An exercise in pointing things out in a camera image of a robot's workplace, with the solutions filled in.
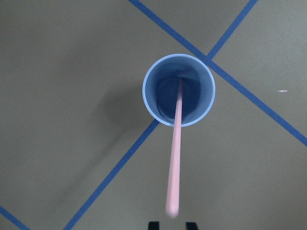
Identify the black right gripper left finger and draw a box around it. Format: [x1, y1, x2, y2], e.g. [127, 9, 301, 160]
[148, 221, 159, 230]

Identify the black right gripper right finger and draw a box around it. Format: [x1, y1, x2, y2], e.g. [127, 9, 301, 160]
[186, 222, 198, 230]

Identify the pink chopstick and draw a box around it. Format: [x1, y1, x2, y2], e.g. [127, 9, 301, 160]
[165, 80, 183, 219]

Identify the light blue plastic cup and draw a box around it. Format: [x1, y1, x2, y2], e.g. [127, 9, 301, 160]
[142, 54, 215, 127]

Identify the brown paper table cover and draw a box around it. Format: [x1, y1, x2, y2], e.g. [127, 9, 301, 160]
[0, 0, 307, 230]

